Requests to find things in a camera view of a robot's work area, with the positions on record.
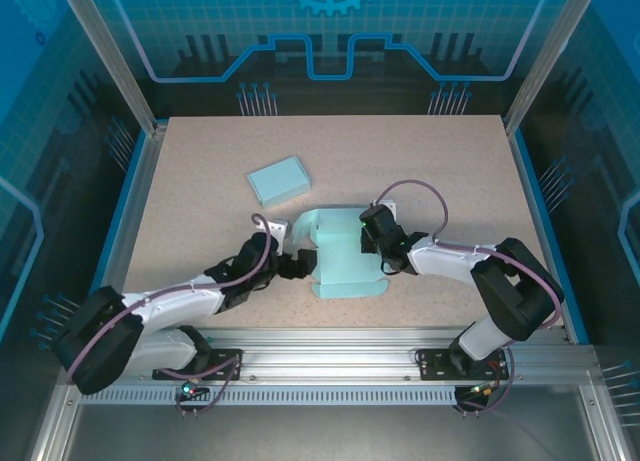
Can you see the light blue paper box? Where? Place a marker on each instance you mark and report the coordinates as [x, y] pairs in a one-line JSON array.
[[345, 271], [280, 181]]

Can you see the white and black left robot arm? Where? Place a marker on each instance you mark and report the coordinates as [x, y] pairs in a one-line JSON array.
[[110, 361]]

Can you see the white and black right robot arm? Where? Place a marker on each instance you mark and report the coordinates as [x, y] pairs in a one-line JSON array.
[[520, 301]]

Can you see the blue side trim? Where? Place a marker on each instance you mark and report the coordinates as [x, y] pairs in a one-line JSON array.
[[531, 181]]

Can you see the small connector with LEDs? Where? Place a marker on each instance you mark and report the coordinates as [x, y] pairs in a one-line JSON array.
[[472, 391], [189, 388]]

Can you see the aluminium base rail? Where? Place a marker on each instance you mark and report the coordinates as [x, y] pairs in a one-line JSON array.
[[325, 353]]

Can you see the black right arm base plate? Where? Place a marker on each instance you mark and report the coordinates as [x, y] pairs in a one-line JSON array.
[[432, 363]]

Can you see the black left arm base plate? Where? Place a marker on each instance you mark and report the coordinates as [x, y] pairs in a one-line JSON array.
[[167, 372]]

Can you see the aluminium side rail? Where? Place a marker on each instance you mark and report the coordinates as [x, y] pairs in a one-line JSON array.
[[150, 156]]

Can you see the aluminium frame post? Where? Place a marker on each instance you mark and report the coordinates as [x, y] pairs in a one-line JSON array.
[[547, 56], [120, 56]]

